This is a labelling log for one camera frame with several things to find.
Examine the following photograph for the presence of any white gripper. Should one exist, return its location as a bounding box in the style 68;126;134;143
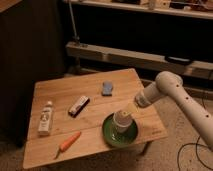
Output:
127;95;148;112

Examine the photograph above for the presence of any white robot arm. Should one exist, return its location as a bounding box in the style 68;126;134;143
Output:
127;71;213;151

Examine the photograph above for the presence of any ceramic cup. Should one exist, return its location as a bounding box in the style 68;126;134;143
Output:
113;110;133;133

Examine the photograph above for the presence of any blue sponge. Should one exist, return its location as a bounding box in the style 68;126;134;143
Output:
102;81;113;96

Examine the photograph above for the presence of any green plate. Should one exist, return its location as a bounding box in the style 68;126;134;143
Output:
102;114;138;148

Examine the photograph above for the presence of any wooden table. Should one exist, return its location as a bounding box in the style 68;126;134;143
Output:
22;68;169;170

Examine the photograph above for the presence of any wooden shelf beam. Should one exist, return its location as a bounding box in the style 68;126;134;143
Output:
66;42;213;78

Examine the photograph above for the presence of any black object on beam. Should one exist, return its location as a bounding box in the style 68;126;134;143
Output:
164;56;193;66

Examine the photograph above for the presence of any metal stand pole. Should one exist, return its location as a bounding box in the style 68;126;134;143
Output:
68;0;86;47

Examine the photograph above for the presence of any white bottle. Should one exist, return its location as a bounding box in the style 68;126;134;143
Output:
38;101;53;136

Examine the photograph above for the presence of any black cable on floor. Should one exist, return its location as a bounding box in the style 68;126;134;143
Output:
176;134;213;171

